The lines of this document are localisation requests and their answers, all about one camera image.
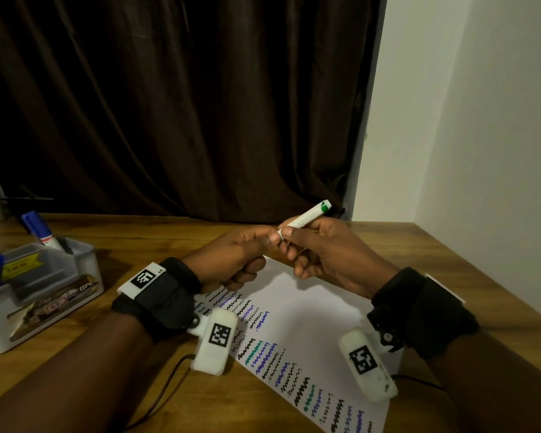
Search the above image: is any person's right hand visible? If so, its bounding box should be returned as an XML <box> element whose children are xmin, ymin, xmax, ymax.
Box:
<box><xmin>277</xmin><ymin>215</ymin><xmax>400</xmax><ymax>299</ymax></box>

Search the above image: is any person's left hand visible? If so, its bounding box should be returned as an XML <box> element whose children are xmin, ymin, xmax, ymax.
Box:
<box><xmin>182</xmin><ymin>224</ymin><xmax>282</xmax><ymax>294</ymax></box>

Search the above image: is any white marker with green cap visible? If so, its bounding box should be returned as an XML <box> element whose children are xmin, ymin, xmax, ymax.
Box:
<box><xmin>277</xmin><ymin>199</ymin><xmax>333</xmax><ymax>240</ymax></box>

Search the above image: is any person's left forearm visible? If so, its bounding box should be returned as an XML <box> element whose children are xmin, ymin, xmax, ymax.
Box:
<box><xmin>0</xmin><ymin>311</ymin><xmax>157</xmax><ymax>433</ymax></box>

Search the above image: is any person's right forearm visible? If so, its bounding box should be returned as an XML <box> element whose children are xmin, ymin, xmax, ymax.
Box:
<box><xmin>426</xmin><ymin>328</ymin><xmax>541</xmax><ymax>433</ymax></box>

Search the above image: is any white paper with scribbles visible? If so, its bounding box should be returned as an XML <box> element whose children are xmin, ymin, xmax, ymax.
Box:
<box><xmin>191</xmin><ymin>256</ymin><xmax>405</xmax><ymax>433</ymax></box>

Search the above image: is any black left wristband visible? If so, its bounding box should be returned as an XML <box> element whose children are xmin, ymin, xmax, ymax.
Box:
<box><xmin>111</xmin><ymin>257</ymin><xmax>204</xmax><ymax>344</ymax></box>

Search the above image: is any black wristband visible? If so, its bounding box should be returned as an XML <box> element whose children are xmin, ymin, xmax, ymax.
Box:
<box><xmin>366</xmin><ymin>267</ymin><xmax>481</xmax><ymax>361</ymax></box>
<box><xmin>111</xmin><ymin>257</ymin><xmax>204</xmax><ymax>344</ymax></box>

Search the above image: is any black right wristband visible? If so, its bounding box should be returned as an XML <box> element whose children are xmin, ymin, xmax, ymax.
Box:
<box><xmin>366</xmin><ymin>267</ymin><xmax>481</xmax><ymax>361</ymax></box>

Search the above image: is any dark brown curtain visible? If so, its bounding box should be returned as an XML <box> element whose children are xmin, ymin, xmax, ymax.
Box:
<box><xmin>0</xmin><ymin>0</ymin><xmax>388</xmax><ymax>224</ymax></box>

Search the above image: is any white plastic organizer box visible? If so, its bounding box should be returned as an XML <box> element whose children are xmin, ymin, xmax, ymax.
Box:
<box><xmin>0</xmin><ymin>236</ymin><xmax>105</xmax><ymax>356</ymax></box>

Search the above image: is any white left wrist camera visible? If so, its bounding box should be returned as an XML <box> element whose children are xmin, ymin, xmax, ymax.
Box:
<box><xmin>190</xmin><ymin>307</ymin><xmax>239</xmax><ymax>377</ymax></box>

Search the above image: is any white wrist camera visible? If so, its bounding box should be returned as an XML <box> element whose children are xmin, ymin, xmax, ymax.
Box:
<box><xmin>338</xmin><ymin>327</ymin><xmax>399</xmax><ymax>404</ymax></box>
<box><xmin>190</xmin><ymin>307</ymin><xmax>239</xmax><ymax>377</ymax></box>

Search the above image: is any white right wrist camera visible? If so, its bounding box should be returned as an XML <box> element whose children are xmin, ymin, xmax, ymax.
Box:
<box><xmin>338</xmin><ymin>327</ymin><xmax>399</xmax><ymax>404</ymax></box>

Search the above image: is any black left camera cable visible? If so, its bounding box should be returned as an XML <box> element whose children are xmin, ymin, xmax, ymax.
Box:
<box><xmin>125</xmin><ymin>353</ymin><xmax>197</xmax><ymax>432</ymax></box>

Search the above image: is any black camera cable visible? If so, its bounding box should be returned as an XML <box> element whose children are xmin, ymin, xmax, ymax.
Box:
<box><xmin>125</xmin><ymin>353</ymin><xmax>197</xmax><ymax>432</ymax></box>
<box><xmin>390</xmin><ymin>373</ymin><xmax>445</xmax><ymax>393</ymax></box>

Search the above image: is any black right camera cable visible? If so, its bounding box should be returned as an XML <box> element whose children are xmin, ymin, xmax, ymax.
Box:
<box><xmin>390</xmin><ymin>373</ymin><xmax>445</xmax><ymax>393</ymax></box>

